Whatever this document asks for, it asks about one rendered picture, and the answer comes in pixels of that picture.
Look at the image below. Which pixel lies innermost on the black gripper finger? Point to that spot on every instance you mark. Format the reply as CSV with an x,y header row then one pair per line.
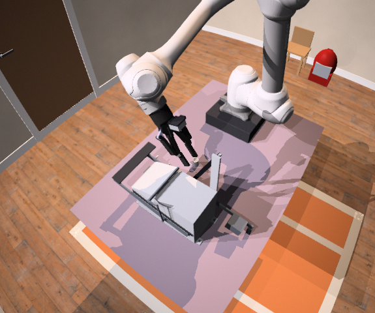
x,y
172,146
185,136

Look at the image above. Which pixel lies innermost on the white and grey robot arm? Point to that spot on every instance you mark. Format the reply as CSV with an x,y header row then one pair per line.
x,y
146,77

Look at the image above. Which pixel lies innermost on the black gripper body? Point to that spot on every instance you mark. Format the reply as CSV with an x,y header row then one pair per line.
x,y
161,117

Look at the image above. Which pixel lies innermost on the grey metal cylinder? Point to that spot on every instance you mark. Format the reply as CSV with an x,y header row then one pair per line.
x,y
195,162

